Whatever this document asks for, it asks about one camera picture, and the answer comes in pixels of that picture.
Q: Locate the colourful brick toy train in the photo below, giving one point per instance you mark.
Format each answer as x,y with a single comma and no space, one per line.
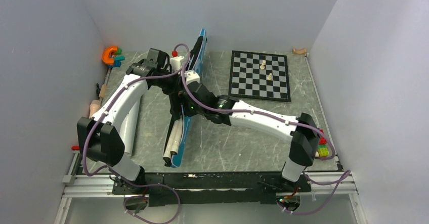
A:
323,149

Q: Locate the white chess piece upper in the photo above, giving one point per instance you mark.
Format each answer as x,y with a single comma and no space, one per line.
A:
263,65

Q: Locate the wooden rolling pin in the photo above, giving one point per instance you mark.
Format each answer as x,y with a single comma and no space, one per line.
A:
95,105

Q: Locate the blue racket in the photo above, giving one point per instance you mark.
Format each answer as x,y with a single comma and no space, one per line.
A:
170,141
176,136

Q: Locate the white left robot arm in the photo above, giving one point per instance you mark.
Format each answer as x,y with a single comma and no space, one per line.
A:
100,142

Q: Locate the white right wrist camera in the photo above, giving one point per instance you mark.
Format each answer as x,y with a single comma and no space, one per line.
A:
192,76

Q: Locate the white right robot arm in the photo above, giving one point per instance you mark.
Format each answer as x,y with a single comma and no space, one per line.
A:
300,132

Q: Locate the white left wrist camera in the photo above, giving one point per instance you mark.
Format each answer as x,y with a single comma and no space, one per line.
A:
177,63

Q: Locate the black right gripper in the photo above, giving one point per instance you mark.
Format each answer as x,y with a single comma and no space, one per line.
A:
182,100

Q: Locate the black white chessboard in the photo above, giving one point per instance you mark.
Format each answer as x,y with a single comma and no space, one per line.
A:
247,80

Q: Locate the white shuttlecock tube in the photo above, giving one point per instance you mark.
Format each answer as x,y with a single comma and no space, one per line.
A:
128,128

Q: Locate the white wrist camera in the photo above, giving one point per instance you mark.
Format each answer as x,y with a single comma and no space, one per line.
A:
177,63
192,76

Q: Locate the orange horseshoe magnet toy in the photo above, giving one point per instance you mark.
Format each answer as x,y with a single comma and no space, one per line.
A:
109,54

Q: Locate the blue racket bag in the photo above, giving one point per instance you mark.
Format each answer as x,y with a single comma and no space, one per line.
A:
195,63

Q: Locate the teal blue toy blocks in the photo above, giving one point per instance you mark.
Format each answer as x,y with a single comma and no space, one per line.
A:
117,57

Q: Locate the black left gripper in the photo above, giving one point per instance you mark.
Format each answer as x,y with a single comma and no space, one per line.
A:
178,86

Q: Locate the wooden arch block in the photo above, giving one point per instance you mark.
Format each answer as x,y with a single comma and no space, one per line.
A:
299,51

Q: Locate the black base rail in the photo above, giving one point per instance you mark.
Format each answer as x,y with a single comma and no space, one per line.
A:
264,187

